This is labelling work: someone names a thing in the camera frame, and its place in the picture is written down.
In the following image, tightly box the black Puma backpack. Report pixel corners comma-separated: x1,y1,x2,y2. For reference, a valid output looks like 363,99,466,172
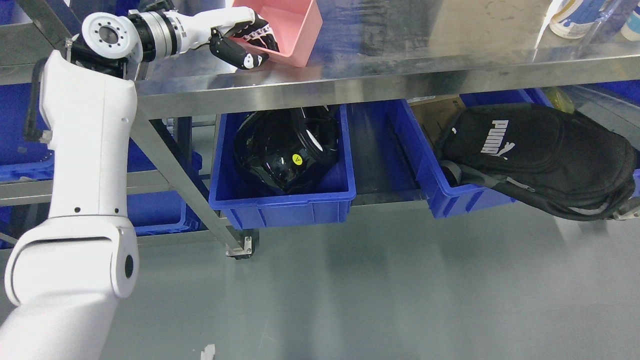
435,102,639,221

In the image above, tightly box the stainless steel table frame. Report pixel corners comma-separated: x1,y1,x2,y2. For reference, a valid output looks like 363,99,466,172
125,0,639,250

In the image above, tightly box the pink plastic storage box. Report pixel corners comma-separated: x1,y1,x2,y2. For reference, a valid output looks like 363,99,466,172
227,0,323,68

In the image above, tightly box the black glossy helmet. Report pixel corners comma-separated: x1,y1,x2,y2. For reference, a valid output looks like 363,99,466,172
232,105,341,196

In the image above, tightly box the blue bin left lower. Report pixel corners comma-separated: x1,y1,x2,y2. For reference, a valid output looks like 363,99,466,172
126,139,202,237

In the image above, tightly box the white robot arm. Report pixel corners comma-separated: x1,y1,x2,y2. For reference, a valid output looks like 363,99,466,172
1,49,140,360

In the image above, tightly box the cardboard box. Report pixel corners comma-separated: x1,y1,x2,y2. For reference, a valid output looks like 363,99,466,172
407,95,466,148

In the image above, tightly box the blue bin with helmet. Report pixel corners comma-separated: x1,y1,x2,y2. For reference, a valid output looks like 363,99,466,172
208,105,356,230

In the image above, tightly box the white teal container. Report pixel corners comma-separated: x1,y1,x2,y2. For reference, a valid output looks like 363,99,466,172
620,3,640,42

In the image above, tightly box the white blue bottle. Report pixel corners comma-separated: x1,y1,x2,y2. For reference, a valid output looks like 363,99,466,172
548,0,608,40

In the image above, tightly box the blue bin left upper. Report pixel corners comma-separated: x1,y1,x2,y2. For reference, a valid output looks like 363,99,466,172
0,83,54,183

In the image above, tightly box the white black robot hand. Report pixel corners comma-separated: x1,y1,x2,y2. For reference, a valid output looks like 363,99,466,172
167,6,280,69

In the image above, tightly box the blue bin with backpack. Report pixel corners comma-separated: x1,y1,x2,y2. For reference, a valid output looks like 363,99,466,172
387,88,550,219

